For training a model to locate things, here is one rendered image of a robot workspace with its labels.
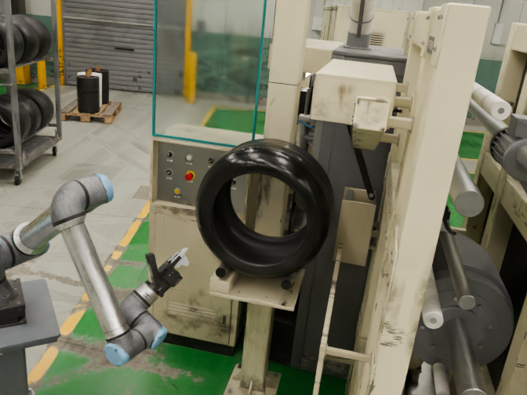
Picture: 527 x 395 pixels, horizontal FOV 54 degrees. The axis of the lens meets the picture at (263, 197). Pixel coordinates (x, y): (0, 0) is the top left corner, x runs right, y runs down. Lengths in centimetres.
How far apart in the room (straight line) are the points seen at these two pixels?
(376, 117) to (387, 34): 410
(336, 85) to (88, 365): 218
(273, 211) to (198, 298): 84
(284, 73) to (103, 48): 975
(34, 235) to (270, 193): 103
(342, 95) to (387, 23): 401
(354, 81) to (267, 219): 103
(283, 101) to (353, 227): 63
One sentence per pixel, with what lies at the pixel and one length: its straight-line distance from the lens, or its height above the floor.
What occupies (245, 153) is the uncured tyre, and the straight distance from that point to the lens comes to 198.
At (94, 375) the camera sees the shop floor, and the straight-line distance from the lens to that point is 309.
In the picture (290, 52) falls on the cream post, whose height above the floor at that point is 179.
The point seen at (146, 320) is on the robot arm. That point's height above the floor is 82.
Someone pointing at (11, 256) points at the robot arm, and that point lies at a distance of 241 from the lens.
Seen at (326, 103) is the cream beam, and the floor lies 169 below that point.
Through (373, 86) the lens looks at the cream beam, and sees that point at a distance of 160.
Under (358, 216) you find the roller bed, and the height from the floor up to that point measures 113.
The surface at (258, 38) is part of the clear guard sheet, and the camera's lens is 255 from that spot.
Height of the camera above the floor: 195
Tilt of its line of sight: 20 degrees down
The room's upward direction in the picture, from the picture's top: 6 degrees clockwise
